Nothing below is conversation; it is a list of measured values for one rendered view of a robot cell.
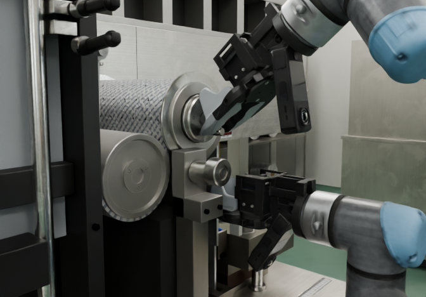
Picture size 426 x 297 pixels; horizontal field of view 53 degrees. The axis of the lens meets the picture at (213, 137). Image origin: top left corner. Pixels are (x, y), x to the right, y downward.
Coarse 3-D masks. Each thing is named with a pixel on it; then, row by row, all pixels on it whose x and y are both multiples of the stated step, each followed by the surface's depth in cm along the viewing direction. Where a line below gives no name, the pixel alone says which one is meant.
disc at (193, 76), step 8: (192, 72) 67; (200, 72) 69; (176, 80) 65; (184, 80) 66; (192, 80) 67; (200, 80) 69; (208, 80) 70; (168, 88) 64; (176, 88) 65; (216, 88) 72; (168, 96) 64; (168, 104) 64; (160, 112) 63; (168, 112) 64; (160, 120) 63; (168, 120) 64; (160, 128) 63; (168, 128) 64; (168, 136) 64; (168, 144) 64; (176, 144) 66; (216, 144) 73; (208, 152) 71
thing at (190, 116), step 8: (192, 96) 66; (184, 104) 66; (192, 104) 65; (200, 104) 66; (184, 112) 65; (192, 112) 65; (200, 112) 67; (184, 120) 65; (192, 120) 65; (200, 120) 66; (184, 128) 65; (192, 128) 65; (200, 128) 66; (192, 136) 66; (200, 136) 67; (208, 136) 68
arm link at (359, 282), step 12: (348, 264) 58; (348, 276) 58; (360, 276) 55; (372, 276) 54; (384, 276) 54; (396, 276) 54; (348, 288) 58; (360, 288) 55; (372, 288) 54; (384, 288) 54; (396, 288) 54
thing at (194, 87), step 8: (184, 88) 65; (192, 88) 67; (200, 88) 68; (176, 96) 64; (184, 96) 65; (176, 104) 64; (176, 112) 64; (176, 120) 64; (176, 128) 65; (176, 136) 65; (184, 136) 66; (216, 136) 72; (184, 144) 66; (192, 144) 68; (200, 144) 69; (208, 144) 70
